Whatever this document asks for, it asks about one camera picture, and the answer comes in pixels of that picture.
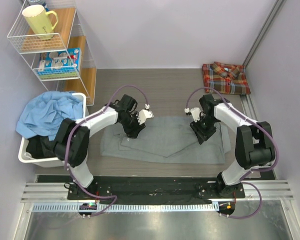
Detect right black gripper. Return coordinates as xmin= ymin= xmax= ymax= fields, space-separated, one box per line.
xmin=190 ymin=115 xmax=218 ymax=145

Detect yellow mug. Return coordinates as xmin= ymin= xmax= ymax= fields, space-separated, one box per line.
xmin=21 ymin=4 xmax=59 ymax=40

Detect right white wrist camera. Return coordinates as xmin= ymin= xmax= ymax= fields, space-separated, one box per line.
xmin=184 ymin=107 xmax=202 ymax=123

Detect blue picture box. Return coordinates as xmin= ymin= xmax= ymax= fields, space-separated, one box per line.
xmin=34 ymin=47 xmax=82 ymax=79

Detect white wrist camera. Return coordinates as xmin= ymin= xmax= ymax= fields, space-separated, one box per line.
xmin=184 ymin=107 xmax=202 ymax=123
xmin=137 ymin=104 xmax=154 ymax=125

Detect light blue shirt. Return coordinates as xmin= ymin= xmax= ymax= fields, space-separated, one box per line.
xmin=15 ymin=91 xmax=84 ymax=141

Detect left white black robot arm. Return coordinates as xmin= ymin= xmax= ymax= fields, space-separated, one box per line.
xmin=52 ymin=95 xmax=154 ymax=200

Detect black garment in bin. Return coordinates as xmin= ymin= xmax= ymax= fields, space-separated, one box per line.
xmin=26 ymin=135 xmax=55 ymax=159

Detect folded plaid shirt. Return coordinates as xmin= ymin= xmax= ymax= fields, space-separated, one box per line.
xmin=202 ymin=61 xmax=251 ymax=95

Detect white plastic laundry bin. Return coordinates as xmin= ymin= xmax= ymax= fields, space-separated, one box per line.
xmin=18 ymin=92 xmax=89 ymax=168

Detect white wire shelf rack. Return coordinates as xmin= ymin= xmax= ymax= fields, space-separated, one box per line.
xmin=7 ymin=0 xmax=97 ymax=106

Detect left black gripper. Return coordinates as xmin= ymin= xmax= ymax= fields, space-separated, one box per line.
xmin=119 ymin=112 xmax=145 ymax=138

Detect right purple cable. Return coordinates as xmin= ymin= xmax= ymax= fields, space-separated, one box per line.
xmin=184 ymin=87 xmax=280 ymax=220

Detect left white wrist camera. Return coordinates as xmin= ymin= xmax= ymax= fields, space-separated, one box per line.
xmin=137 ymin=104 xmax=154 ymax=125

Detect aluminium rail frame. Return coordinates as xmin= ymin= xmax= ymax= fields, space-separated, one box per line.
xmin=11 ymin=96 xmax=300 ymax=240

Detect grey long sleeve shirt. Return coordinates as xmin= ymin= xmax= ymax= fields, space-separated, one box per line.
xmin=100 ymin=116 xmax=231 ymax=164

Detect purple cable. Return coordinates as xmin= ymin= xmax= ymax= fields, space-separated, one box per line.
xmin=184 ymin=87 xmax=280 ymax=220
xmin=63 ymin=84 xmax=150 ymax=218

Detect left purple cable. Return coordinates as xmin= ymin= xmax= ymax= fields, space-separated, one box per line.
xmin=63 ymin=84 xmax=150 ymax=218

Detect aluminium corner post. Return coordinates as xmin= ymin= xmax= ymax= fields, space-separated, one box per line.
xmin=243 ymin=0 xmax=286 ymax=68

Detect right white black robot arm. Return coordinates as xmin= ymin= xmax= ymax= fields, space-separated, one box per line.
xmin=184 ymin=94 xmax=276 ymax=198

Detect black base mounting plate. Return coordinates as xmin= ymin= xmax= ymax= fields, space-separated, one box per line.
xmin=64 ymin=176 xmax=245 ymax=206

